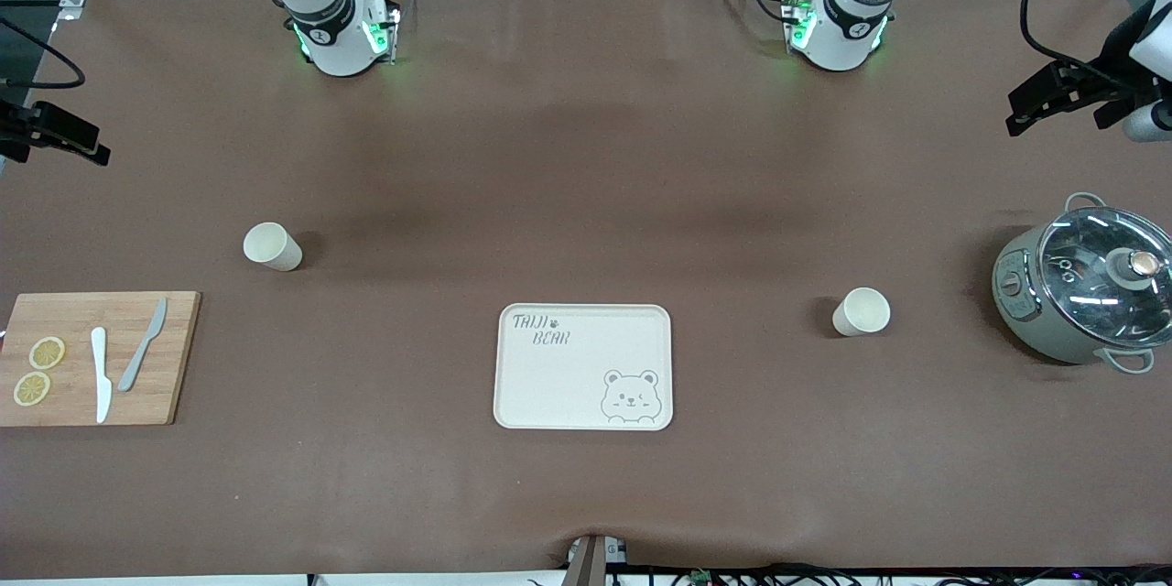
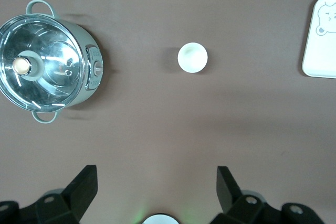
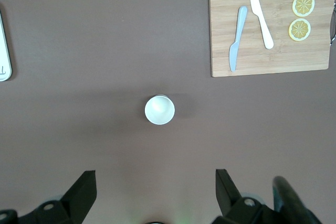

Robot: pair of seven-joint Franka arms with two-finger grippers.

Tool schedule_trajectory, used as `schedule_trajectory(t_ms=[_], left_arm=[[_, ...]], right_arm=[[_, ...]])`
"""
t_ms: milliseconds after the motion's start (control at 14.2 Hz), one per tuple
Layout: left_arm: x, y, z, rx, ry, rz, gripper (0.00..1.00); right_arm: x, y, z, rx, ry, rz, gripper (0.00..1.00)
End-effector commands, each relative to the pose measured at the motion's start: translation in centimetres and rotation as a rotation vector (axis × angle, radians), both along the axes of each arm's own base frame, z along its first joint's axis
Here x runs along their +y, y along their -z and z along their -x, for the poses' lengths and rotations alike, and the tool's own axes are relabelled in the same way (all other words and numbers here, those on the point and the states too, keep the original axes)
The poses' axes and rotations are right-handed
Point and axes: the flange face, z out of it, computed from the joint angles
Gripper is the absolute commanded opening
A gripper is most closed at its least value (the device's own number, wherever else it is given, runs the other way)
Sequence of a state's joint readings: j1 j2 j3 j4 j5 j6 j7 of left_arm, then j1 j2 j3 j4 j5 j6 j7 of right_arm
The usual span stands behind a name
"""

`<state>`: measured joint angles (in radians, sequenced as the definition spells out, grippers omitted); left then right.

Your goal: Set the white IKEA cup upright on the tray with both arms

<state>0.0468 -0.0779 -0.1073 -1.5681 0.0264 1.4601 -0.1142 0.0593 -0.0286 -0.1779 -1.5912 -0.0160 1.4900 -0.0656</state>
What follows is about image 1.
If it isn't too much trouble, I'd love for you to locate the grey-green electric pot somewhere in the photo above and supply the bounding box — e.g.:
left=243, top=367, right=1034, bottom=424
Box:
left=992, top=192, right=1172, bottom=375

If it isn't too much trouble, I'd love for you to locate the cream bear print tray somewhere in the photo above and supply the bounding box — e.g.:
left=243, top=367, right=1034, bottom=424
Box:
left=493, top=303, right=675, bottom=432

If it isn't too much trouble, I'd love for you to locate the bamboo cutting board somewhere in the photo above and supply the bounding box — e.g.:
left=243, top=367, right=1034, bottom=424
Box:
left=0, top=291, right=202, bottom=428

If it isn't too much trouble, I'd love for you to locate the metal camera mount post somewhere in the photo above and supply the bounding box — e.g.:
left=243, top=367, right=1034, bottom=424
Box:
left=563, top=534, right=633, bottom=586

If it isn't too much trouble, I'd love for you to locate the white plastic knife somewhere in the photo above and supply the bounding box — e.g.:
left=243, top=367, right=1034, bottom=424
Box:
left=90, top=327, right=114, bottom=425

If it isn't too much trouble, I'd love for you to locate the white plastic cup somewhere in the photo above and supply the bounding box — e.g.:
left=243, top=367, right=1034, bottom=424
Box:
left=243, top=222, right=304, bottom=273
left=831, top=287, right=892, bottom=338

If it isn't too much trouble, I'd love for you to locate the grey plastic knife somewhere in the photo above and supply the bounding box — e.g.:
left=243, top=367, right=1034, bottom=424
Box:
left=116, top=297, right=169, bottom=393

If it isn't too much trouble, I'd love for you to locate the glass pot lid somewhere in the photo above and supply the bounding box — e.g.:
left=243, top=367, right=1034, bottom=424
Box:
left=1037, top=206, right=1172, bottom=323

